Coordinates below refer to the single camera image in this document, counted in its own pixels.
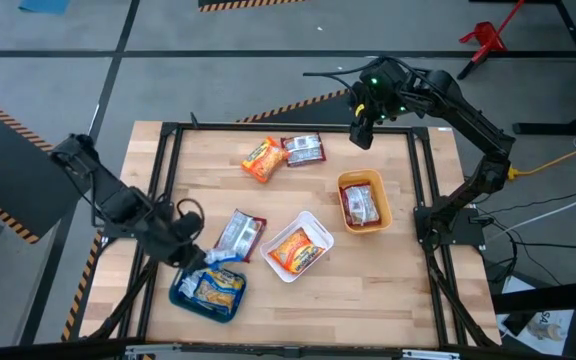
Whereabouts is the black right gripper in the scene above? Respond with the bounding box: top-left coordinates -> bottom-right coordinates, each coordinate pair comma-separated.
348,58 -> 417,151

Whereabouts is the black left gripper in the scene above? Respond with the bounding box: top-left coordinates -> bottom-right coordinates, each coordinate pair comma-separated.
141,212 -> 210,272

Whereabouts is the orange Maruchan noodle packet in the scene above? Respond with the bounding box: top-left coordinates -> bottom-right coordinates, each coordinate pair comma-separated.
240,136 -> 289,184
267,227 -> 327,275

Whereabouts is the yellow plastic bin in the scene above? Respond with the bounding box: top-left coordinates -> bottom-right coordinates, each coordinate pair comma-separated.
336,168 -> 394,235

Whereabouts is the dark blue plastic bin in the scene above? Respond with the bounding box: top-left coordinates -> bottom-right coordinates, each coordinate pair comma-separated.
168,264 -> 248,324

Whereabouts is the black hazard-striped floor mat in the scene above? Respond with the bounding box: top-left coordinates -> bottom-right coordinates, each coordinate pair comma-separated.
197,0 -> 309,14
237,88 -> 355,126
0,87 -> 85,246

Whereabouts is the white plastic bin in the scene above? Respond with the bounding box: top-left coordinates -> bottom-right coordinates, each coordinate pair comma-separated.
259,210 -> 336,284

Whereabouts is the red stand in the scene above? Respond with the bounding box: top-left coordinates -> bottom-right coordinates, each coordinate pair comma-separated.
456,0 -> 527,81

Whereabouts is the white printed paper sheet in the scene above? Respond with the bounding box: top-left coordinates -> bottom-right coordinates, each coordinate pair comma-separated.
497,274 -> 576,357

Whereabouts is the blue floor mat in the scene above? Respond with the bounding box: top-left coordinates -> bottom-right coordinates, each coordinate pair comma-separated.
17,0 -> 72,16

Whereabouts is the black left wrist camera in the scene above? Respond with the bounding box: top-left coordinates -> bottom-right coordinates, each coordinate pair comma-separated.
180,210 -> 205,239

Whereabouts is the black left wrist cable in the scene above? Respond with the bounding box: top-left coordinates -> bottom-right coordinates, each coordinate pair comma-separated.
175,197 -> 206,229

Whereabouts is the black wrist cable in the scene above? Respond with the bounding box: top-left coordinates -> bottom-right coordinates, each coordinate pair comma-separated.
302,55 -> 387,101
175,197 -> 206,229

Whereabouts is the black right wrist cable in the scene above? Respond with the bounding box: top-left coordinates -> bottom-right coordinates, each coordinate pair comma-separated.
302,55 -> 387,101

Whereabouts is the black aluminium table frame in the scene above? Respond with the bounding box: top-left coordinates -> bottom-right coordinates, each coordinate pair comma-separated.
87,121 -> 502,351

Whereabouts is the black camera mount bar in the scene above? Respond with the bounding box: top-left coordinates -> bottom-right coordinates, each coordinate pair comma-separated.
125,342 -> 462,360

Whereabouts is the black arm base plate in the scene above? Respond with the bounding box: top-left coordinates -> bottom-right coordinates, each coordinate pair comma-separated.
413,204 -> 487,250

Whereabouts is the yellow cable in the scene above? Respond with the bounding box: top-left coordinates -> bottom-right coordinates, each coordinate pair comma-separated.
506,135 -> 576,181

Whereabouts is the black desk frame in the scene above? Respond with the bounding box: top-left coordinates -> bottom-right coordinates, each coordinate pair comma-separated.
512,0 -> 576,136

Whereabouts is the white cable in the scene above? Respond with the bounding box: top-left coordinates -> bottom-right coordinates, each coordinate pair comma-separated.
487,184 -> 576,232

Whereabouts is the black floor cable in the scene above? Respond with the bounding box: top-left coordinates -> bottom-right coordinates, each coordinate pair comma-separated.
515,241 -> 576,251

